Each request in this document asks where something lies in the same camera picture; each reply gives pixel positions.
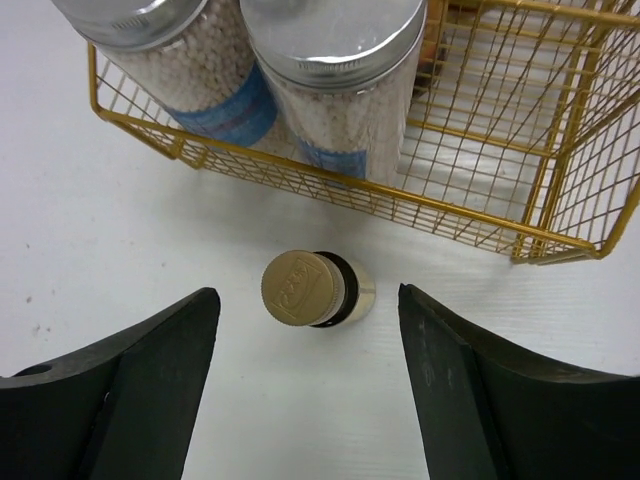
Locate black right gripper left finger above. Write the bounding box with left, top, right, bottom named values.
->
left=1, top=287, right=221, bottom=479

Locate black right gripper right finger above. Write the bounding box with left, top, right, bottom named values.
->
left=398, top=284, right=639, bottom=479

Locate spice jar silver lid blue label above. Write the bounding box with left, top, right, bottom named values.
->
left=240, top=0, right=426, bottom=186

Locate small yellow label bottle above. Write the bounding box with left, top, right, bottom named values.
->
left=261, top=250, right=376, bottom=329

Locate gold wire basket rack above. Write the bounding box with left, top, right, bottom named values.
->
left=88, top=1, right=639, bottom=265

